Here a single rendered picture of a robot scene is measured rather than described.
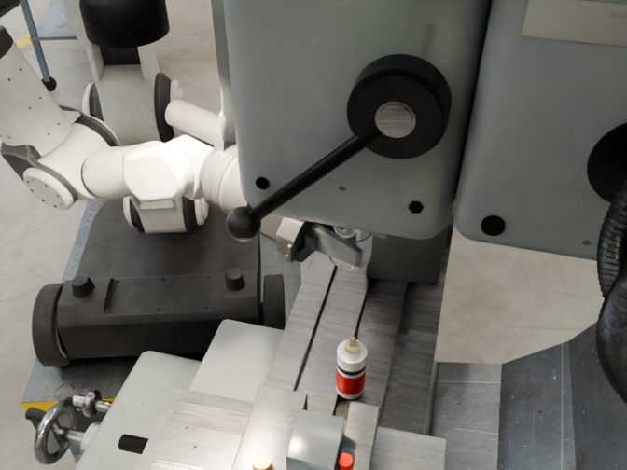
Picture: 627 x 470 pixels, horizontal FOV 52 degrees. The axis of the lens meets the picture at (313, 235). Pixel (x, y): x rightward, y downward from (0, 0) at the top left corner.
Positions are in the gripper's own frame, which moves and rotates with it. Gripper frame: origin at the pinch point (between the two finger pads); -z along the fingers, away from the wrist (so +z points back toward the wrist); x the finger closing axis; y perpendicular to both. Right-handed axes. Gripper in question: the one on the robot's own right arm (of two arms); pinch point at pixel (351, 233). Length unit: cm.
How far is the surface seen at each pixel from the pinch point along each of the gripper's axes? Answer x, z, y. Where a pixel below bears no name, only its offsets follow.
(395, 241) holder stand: 23.8, 6.3, 21.8
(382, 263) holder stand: 23.0, 7.7, 26.8
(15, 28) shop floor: 162, 360, 128
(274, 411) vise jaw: -12.6, 1.1, 19.5
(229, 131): -6.2, 10.5, -12.0
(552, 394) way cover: 17.0, -23.8, 29.2
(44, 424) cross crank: -22, 48, 56
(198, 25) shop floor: 235, 268, 127
